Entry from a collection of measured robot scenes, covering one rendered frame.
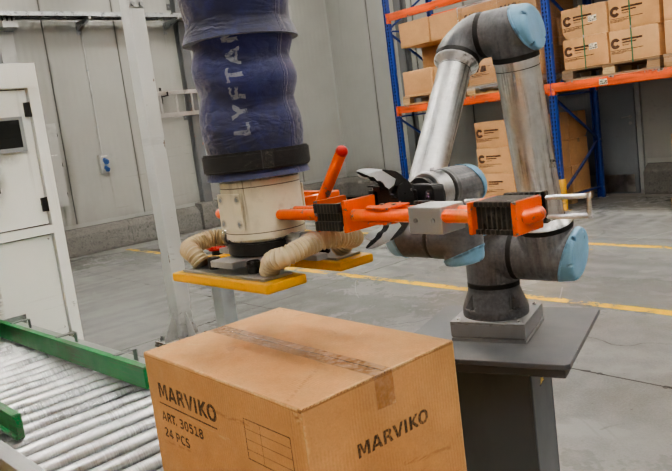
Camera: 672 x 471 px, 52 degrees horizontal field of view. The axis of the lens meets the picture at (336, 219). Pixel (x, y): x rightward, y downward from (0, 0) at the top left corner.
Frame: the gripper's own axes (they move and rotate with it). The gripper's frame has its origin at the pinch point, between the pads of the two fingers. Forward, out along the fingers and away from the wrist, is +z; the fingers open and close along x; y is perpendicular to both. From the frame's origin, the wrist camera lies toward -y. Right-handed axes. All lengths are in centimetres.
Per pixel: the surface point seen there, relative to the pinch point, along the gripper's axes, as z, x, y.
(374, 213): 5.2, 0.4, -7.8
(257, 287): 17.2, -11.6, 13.3
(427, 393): -7.3, -37.9, -3.9
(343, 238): -1.3, -5.9, 8.1
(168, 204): -150, -23, 350
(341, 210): 6.4, 1.1, -0.8
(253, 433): 22.9, -38.2, 13.2
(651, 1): -714, 109, 239
